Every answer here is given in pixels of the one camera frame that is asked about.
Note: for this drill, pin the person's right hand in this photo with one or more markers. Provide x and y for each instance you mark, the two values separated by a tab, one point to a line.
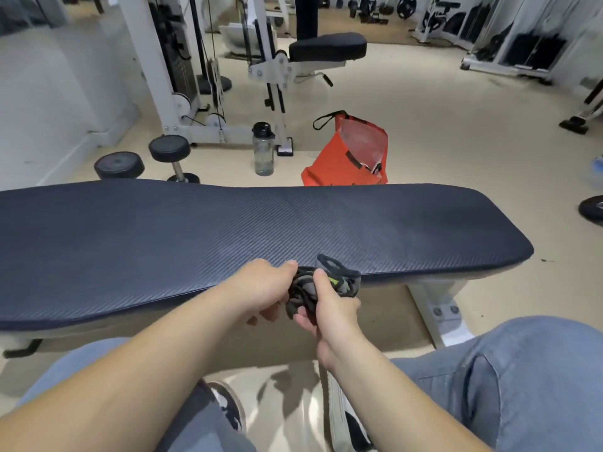
337	329

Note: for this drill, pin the person's left hand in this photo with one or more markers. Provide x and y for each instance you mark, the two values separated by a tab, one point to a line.
259	287

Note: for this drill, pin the grey microfibre cloth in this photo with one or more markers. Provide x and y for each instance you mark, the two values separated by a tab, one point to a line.
304	289

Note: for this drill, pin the dark blue padded bench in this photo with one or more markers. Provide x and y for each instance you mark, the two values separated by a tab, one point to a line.
188	240

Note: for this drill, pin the person's right forearm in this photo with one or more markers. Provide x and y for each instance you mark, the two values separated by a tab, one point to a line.
400	409

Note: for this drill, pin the person's left forearm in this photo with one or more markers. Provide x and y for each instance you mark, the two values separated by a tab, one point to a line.
132	376

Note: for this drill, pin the person's grey trouser leg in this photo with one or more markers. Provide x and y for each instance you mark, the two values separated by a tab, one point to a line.
527	371
198	428

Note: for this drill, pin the black white sneaker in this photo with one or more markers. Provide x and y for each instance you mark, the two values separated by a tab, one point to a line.
344	418

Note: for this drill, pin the clear water bottle black lid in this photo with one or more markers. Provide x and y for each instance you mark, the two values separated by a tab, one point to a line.
264	155

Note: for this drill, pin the red shopping bag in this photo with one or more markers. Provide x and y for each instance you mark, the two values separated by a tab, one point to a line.
330	169

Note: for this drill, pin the black round dumbbell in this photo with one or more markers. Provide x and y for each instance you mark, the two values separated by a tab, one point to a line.
119	164
169	147

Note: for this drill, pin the clear plastic bag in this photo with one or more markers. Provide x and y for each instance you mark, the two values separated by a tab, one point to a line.
365	143

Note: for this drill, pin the black round machine base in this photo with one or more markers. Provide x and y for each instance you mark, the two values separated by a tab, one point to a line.
223	84

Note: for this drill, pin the white box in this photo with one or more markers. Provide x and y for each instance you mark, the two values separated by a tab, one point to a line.
233	39

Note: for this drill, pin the black machine seat pad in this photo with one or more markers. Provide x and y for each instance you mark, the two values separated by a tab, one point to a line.
327	47

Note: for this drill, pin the black weight plate chrome hub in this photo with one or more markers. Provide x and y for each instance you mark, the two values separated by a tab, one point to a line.
592	210

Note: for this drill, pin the row of black dumbbells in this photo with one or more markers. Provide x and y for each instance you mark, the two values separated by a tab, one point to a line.
339	3

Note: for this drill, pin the white machine leg black foot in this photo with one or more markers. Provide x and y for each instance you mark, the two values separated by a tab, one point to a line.
572	126

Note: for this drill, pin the black weight plate on rack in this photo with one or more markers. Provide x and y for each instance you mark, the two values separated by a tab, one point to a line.
406	6

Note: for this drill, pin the white machine with black pads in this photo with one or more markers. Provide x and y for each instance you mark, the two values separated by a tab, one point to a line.
435	18

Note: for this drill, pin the white plate storage rack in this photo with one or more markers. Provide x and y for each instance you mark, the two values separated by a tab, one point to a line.
532	51

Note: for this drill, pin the wall mirror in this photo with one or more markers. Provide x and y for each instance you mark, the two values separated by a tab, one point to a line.
47	14

